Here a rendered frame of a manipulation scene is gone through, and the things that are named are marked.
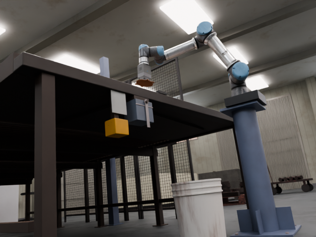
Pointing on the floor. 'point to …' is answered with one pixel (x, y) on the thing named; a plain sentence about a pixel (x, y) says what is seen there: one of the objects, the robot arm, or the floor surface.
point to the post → (110, 165)
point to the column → (257, 179)
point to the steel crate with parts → (233, 177)
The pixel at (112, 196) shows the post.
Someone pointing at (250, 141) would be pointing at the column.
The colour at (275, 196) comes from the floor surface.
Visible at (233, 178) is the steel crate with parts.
